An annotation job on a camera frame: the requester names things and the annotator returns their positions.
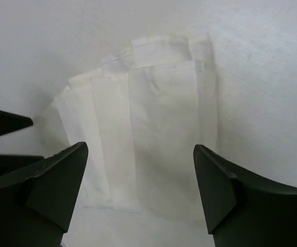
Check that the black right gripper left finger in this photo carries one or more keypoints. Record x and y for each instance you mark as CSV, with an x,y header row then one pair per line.
x,y
38,200

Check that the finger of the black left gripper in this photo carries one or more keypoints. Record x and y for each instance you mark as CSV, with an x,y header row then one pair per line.
x,y
10,122
12,162

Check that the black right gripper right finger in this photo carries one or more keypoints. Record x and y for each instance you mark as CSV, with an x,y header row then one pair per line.
x,y
242,208

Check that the white pleated skirt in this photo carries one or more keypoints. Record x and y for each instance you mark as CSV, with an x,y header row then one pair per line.
x,y
141,113

